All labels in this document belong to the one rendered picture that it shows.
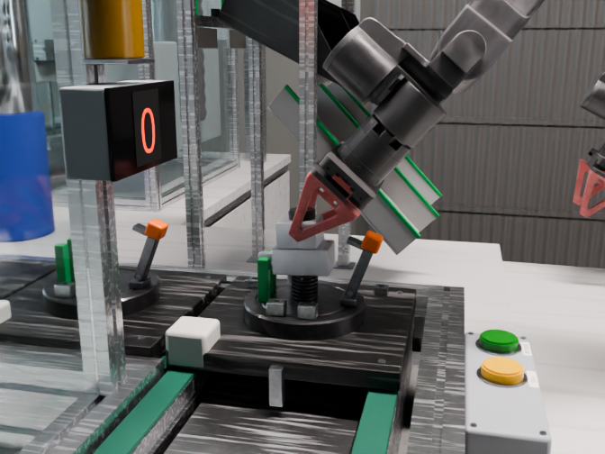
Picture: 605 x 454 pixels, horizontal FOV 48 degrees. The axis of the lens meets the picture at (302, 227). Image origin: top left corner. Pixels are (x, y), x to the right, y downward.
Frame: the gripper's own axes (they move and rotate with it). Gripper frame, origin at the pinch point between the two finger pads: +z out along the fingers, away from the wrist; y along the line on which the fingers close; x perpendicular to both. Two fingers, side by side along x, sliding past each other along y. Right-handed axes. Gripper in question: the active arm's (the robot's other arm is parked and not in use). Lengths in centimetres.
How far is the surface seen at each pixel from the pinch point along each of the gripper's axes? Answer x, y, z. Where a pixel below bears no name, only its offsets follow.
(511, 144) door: 52, -280, -7
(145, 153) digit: -14.0, 19.5, -2.3
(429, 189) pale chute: 12.6, -47.4, -4.2
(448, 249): 27, -68, 6
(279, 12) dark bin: -21.9, -23.1, -12.4
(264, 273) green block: 0.4, 1.9, 6.4
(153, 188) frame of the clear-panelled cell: -33, -86, 50
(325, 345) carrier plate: 10.0, 7.4, 5.2
